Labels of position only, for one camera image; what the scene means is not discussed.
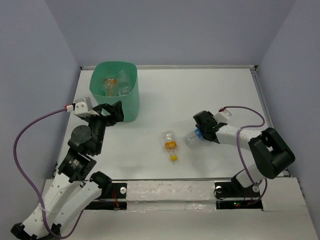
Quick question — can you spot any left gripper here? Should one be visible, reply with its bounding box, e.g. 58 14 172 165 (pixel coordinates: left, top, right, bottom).
85 100 125 153

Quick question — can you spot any clear bottle blue label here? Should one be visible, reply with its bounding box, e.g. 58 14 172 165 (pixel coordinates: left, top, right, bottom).
183 128 208 149

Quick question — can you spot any orange capped drink bottle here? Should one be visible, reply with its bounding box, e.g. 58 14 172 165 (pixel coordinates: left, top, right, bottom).
103 78 118 97

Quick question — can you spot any clear bottle white cap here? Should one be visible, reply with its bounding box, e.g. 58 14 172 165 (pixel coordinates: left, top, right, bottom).
116 70 133 96

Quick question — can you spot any clear bottle yellow cap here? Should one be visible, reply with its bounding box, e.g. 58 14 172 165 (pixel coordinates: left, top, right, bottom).
162 130 178 163

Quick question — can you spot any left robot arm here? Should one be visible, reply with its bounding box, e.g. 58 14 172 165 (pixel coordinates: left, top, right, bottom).
10 97 124 240

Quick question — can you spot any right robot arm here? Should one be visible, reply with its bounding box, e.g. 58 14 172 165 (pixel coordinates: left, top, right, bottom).
191 107 296 196

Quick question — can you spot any green plastic bin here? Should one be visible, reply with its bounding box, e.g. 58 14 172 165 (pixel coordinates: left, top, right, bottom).
89 61 140 122

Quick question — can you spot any white foam strip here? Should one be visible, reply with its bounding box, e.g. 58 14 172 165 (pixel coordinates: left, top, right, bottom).
125 180 217 212

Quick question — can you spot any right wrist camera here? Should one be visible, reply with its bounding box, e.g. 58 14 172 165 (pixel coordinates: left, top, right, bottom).
216 107 232 123

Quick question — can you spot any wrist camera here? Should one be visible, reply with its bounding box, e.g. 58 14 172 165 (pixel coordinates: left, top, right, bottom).
74 97 93 117
216 107 232 123

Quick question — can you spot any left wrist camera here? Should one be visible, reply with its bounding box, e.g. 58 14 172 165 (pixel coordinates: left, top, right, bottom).
74 97 93 117

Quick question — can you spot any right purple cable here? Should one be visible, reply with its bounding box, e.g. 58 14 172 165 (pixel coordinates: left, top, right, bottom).
226 105 270 201

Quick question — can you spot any purple cable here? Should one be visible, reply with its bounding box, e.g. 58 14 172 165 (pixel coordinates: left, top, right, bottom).
226 105 270 201
12 106 87 238

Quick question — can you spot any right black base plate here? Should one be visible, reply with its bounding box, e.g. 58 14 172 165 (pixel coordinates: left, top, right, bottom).
213 181 263 210

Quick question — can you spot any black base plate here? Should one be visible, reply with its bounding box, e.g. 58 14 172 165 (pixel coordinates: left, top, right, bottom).
213 181 263 210
94 181 128 211

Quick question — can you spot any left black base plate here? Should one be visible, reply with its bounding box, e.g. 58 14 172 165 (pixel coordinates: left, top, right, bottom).
94 181 128 211

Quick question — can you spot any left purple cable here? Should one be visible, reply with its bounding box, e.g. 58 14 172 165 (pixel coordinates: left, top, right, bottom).
12 106 87 238

